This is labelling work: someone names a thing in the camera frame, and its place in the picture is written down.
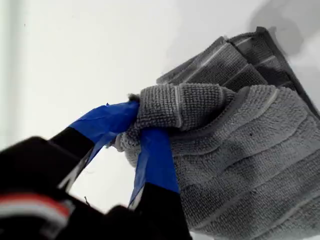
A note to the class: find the grey striped towel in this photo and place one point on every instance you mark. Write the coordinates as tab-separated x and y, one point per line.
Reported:
250	150

